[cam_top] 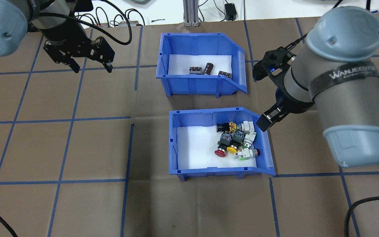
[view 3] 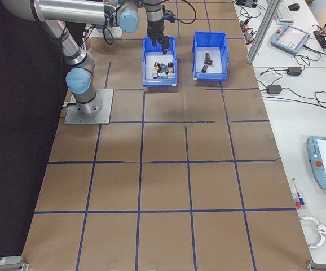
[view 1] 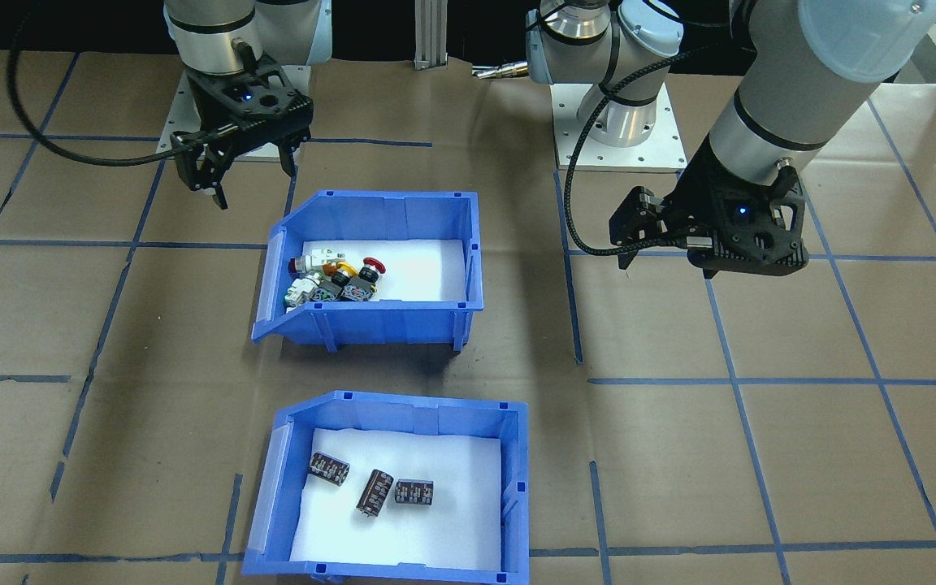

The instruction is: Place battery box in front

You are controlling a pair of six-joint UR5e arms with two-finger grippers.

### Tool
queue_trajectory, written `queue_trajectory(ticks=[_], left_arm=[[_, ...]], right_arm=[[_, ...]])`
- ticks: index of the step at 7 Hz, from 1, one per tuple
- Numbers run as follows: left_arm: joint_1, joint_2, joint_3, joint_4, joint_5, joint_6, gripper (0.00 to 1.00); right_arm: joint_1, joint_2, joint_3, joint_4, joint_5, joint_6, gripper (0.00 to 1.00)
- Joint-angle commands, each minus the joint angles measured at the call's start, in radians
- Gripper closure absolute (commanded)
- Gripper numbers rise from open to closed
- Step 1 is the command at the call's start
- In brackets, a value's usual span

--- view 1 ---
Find blue plastic storage bin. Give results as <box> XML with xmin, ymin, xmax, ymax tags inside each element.
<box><xmin>240</xmin><ymin>390</ymin><xmax>531</xmax><ymax>585</ymax></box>
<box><xmin>251</xmin><ymin>189</ymin><xmax>485</xmax><ymax>353</ymax></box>

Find red mushroom push button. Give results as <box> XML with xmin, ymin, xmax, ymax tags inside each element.
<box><xmin>352</xmin><ymin>257</ymin><xmax>388</xmax><ymax>303</ymax></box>

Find white foam bin liner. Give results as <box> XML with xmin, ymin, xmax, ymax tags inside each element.
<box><xmin>289</xmin><ymin>428</ymin><xmax>505</xmax><ymax>573</ymax></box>
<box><xmin>293</xmin><ymin>238</ymin><xmax>469</xmax><ymax>304</ymax></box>

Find metal frame bars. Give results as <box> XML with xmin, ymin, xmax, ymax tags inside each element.
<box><xmin>414</xmin><ymin>0</ymin><xmax>449</xmax><ymax>72</ymax></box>

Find white square base plate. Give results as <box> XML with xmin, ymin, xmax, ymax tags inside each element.
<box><xmin>551</xmin><ymin>81</ymin><xmax>689</xmax><ymax>174</ymax></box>
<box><xmin>156</xmin><ymin>65</ymin><xmax>314</xmax><ymax>162</ymax></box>

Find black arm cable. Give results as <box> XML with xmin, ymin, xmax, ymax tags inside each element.
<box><xmin>563</xmin><ymin>37</ymin><xmax>761</xmax><ymax>259</ymax></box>
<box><xmin>5</xmin><ymin>0</ymin><xmax>217</xmax><ymax>168</ymax></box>

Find dark cylindrical capacitor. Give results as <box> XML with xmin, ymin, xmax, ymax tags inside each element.
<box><xmin>355</xmin><ymin>469</ymin><xmax>395</xmax><ymax>518</ymax></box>
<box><xmin>308</xmin><ymin>452</ymin><xmax>351</xmax><ymax>488</ymax></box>
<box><xmin>395</xmin><ymin>479</ymin><xmax>435</xmax><ymax>508</ymax></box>

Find white green switch block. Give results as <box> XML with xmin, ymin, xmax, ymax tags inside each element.
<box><xmin>283</xmin><ymin>278</ymin><xmax>321</xmax><ymax>310</ymax></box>

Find red button white body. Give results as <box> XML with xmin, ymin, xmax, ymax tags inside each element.
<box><xmin>288</xmin><ymin>247</ymin><xmax>347</xmax><ymax>278</ymax></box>

